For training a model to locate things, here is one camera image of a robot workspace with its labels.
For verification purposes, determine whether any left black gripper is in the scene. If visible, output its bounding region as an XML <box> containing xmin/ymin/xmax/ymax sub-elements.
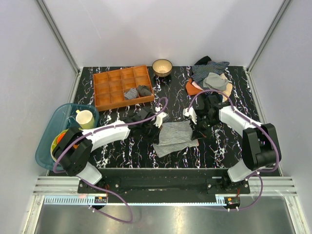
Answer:
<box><xmin>140</xmin><ymin>121</ymin><xmax>163</xmax><ymax>145</ymax></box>

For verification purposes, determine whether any purple cable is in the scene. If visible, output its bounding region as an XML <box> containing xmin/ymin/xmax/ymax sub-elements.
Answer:
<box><xmin>187</xmin><ymin>89</ymin><xmax>281</xmax><ymax>212</ymax></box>
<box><xmin>52</xmin><ymin>97</ymin><xmax>169</xmax><ymax>224</ymax></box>

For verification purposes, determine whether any orange garment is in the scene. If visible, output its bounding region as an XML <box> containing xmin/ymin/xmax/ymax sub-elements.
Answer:
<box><xmin>185</xmin><ymin>78</ymin><xmax>203</xmax><ymax>96</ymax></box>

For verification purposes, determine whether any orange compartment tray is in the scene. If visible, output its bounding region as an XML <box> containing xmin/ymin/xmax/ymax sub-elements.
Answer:
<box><xmin>93</xmin><ymin>65</ymin><xmax>155</xmax><ymax>112</ymax></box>

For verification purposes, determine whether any green dotted plate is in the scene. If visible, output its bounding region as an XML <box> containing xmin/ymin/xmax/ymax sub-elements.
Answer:
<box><xmin>50</xmin><ymin>129</ymin><xmax>68</xmax><ymax>162</ymax></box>

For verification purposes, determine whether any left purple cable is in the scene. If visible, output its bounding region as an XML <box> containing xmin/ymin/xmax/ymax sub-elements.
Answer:
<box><xmin>52</xmin><ymin>97</ymin><xmax>169</xmax><ymax>224</ymax></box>

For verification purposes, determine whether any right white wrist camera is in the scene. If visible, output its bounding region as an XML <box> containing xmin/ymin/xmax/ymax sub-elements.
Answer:
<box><xmin>183</xmin><ymin>107</ymin><xmax>198</xmax><ymax>126</ymax></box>

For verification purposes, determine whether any rolled dark grey underwear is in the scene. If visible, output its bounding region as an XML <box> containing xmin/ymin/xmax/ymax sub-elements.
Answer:
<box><xmin>136</xmin><ymin>85</ymin><xmax>152</xmax><ymax>97</ymax></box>

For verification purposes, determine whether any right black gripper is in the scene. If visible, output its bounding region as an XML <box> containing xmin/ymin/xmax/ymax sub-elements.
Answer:
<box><xmin>190</xmin><ymin>115</ymin><xmax>220</xmax><ymax>140</ymax></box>

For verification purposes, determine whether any beige ceramic bowl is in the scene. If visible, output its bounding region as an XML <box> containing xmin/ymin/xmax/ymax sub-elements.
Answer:
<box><xmin>152</xmin><ymin>59</ymin><xmax>173</xmax><ymax>77</ymax></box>

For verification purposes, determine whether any teal plastic bin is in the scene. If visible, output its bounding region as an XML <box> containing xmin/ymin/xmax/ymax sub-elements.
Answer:
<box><xmin>35</xmin><ymin>103</ymin><xmax>99</xmax><ymax>171</ymax></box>

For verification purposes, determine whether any rolled striped underwear in tray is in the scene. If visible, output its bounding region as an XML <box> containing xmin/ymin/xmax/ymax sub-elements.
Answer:
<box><xmin>124</xmin><ymin>88</ymin><xmax>138</xmax><ymax>100</ymax></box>

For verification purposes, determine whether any orange cup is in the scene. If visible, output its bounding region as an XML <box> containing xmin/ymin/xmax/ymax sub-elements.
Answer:
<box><xmin>56</xmin><ymin>130</ymin><xmax>71</xmax><ymax>147</ymax></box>

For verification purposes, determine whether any beige garment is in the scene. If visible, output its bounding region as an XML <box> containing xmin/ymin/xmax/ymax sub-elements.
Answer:
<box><xmin>220</xmin><ymin>74</ymin><xmax>233</xmax><ymax>102</ymax></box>

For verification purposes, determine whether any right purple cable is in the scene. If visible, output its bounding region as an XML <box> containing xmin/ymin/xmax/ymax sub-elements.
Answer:
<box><xmin>187</xmin><ymin>89</ymin><xmax>281</xmax><ymax>212</ymax></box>

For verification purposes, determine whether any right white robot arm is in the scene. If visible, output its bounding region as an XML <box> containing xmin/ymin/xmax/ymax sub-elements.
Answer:
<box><xmin>183</xmin><ymin>99</ymin><xmax>281</xmax><ymax>193</ymax></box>

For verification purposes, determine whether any grey garment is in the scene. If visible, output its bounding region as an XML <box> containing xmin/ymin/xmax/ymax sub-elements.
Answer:
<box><xmin>203</xmin><ymin>73</ymin><xmax>231</xmax><ymax>91</ymax></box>

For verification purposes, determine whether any grey striped underwear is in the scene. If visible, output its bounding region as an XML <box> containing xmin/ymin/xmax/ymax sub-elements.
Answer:
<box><xmin>153</xmin><ymin>120</ymin><xmax>199</xmax><ymax>157</ymax></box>

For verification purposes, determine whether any navy striped garment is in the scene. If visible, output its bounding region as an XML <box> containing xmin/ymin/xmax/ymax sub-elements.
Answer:
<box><xmin>191</xmin><ymin>61</ymin><xmax>230</xmax><ymax>90</ymax></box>

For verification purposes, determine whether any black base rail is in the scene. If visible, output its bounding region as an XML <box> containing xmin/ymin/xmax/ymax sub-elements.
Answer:
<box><xmin>78</xmin><ymin>167</ymin><xmax>251</xmax><ymax>204</ymax></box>

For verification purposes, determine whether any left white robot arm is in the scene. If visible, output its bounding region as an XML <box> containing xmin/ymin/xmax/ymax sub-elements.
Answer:
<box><xmin>51</xmin><ymin>109</ymin><xmax>168</xmax><ymax>193</ymax></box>

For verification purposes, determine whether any cream and green mug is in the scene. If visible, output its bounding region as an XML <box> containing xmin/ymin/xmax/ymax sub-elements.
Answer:
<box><xmin>76</xmin><ymin>110</ymin><xmax>95</xmax><ymax>129</ymax></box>

